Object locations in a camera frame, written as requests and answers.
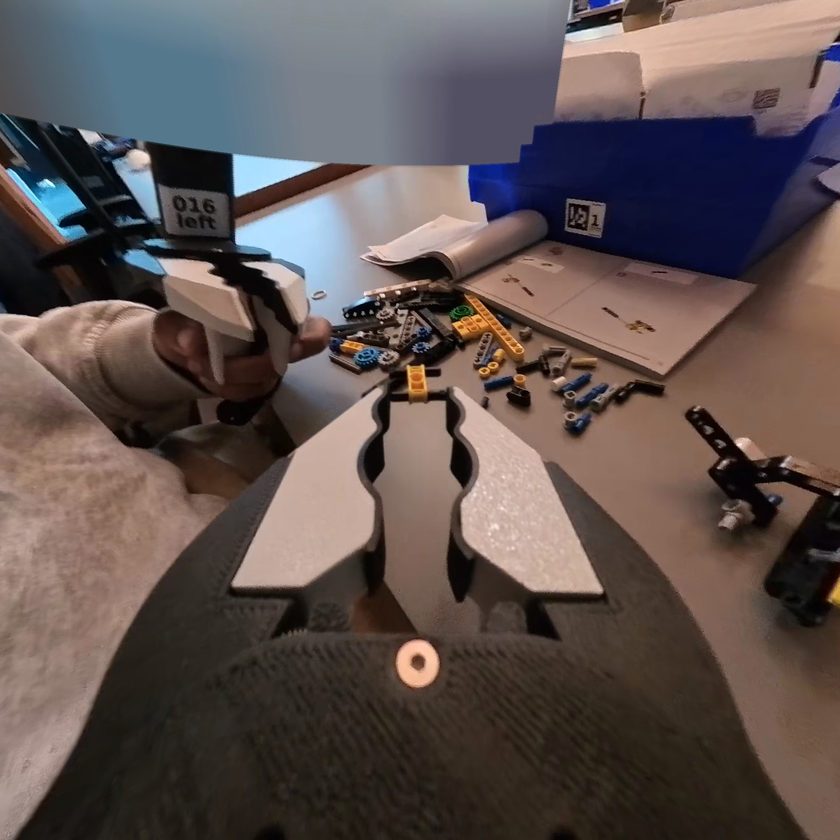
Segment small white cardboard box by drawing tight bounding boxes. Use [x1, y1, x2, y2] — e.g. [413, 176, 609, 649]
[554, 49, 645, 123]

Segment person's left hand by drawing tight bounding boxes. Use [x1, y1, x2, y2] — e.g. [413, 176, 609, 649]
[152, 307, 333, 403]

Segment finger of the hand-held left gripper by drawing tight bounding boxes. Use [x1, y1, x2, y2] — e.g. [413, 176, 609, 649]
[143, 241, 260, 387]
[226, 259, 311, 383]

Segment large open white cardboard box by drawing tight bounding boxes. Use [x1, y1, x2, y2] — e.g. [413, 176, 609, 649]
[623, 0, 840, 139]

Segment black lego assembly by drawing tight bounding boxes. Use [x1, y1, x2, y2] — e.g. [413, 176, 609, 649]
[684, 405, 840, 628]

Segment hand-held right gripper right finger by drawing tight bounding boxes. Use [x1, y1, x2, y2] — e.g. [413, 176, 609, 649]
[445, 386, 606, 603]

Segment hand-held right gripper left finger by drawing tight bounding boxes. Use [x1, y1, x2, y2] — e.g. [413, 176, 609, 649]
[231, 386, 395, 598]

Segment person's left forearm grey sleeve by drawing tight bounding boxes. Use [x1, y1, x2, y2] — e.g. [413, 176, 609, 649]
[0, 298, 206, 454]

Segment person's tan pants leg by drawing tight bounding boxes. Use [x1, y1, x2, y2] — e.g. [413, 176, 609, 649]
[154, 420, 293, 503]

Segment lego instruction booklet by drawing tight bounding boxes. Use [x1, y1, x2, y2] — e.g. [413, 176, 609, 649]
[360, 210, 760, 379]

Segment yellow lego connector with pins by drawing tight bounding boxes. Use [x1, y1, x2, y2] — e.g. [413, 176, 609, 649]
[387, 364, 454, 404]

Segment blue plastic bin with tag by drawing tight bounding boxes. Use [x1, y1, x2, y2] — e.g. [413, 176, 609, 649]
[467, 98, 840, 280]

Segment black office chair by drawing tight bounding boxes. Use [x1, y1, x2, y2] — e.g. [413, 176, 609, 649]
[0, 115, 158, 303]

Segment pile of lego pieces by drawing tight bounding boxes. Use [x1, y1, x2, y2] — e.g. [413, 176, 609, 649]
[328, 277, 667, 435]

